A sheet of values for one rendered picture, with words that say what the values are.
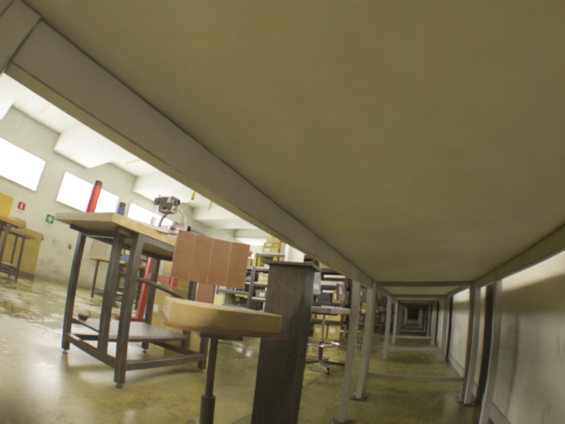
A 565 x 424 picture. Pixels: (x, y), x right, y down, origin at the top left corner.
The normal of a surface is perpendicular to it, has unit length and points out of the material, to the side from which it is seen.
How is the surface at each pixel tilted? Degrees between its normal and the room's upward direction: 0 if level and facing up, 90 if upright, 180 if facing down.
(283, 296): 90
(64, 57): 90
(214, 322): 90
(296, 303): 90
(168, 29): 180
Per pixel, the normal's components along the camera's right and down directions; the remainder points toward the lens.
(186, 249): 0.69, -0.15
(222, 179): 0.90, -0.04
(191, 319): 0.44, -0.22
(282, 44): -0.11, 0.95
